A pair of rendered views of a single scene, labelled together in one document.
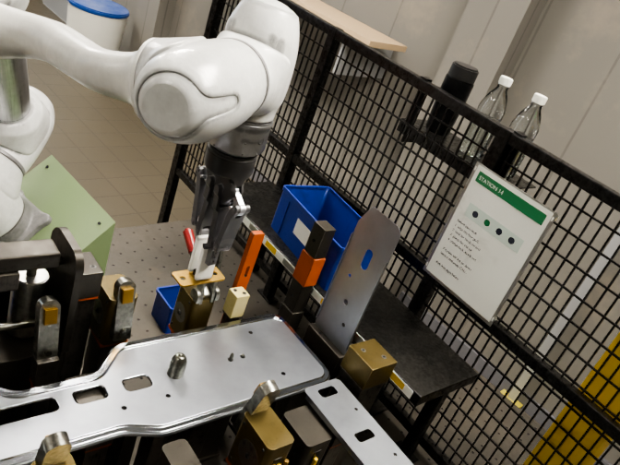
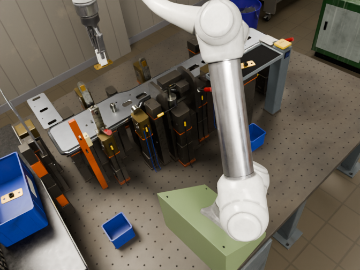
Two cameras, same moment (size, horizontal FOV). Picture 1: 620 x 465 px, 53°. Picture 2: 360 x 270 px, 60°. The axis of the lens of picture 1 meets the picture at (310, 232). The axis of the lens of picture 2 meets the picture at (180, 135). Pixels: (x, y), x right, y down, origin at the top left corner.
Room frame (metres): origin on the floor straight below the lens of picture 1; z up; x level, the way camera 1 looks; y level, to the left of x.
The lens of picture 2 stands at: (1.94, 0.79, 2.07)
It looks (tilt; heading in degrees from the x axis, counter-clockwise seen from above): 48 degrees down; 197
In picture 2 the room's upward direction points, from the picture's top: 8 degrees counter-clockwise
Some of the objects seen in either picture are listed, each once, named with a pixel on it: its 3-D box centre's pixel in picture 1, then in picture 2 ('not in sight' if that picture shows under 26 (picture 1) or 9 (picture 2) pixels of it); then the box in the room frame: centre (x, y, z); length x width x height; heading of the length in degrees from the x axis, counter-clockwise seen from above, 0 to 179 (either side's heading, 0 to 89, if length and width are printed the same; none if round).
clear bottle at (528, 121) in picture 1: (520, 135); not in sight; (1.45, -0.38, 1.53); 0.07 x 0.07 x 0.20
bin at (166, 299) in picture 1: (177, 308); (119, 230); (1.40, 0.27, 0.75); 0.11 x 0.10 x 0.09; 138
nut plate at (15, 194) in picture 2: not in sight; (11, 195); (1.44, -0.10, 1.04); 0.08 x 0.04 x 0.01; 128
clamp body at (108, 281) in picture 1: (99, 351); (148, 143); (0.99, 0.33, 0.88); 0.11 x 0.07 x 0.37; 48
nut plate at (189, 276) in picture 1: (199, 274); (103, 63); (0.85, 0.15, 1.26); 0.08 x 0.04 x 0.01; 137
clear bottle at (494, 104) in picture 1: (488, 116); not in sight; (1.52, -0.30, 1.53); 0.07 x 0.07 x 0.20
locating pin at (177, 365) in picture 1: (177, 366); (113, 107); (0.89, 0.14, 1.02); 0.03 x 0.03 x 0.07
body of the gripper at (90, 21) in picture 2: (226, 172); (91, 23); (0.84, 0.15, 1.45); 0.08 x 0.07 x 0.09; 47
